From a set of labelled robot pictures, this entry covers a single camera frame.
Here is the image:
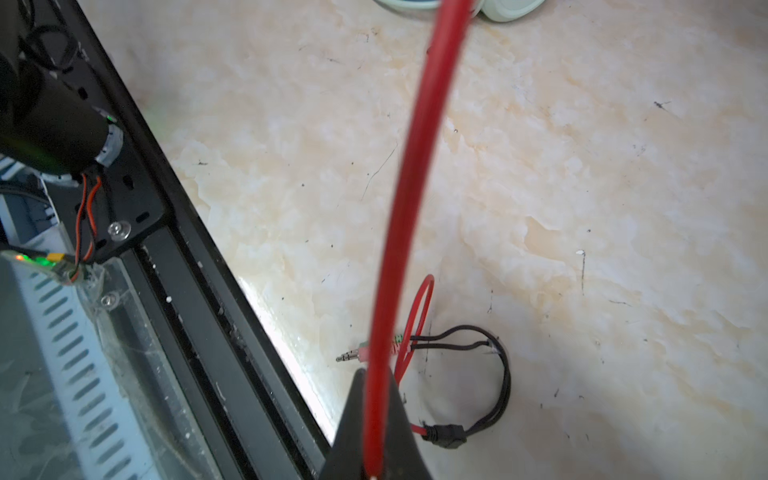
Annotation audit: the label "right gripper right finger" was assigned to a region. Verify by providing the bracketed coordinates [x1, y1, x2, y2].
[383, 377, 432, 480]

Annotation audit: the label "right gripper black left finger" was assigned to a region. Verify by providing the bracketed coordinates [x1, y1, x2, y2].
[319, 368, 368, 480]

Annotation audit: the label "orange headphone cable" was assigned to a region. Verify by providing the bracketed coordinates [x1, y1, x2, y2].
[335, 0, 512, 479]

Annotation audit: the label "mint green white headphones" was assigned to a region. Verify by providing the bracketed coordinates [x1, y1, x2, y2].
[377, 0, 544, 23]

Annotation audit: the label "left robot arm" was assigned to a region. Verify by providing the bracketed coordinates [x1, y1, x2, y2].
[1, 1, 124, 177]

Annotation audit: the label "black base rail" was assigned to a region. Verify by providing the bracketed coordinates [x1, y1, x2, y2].
[17, 0, 332, 480]

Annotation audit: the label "white slotted cable duct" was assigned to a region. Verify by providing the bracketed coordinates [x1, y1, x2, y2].
[4, 260, 161, 479]

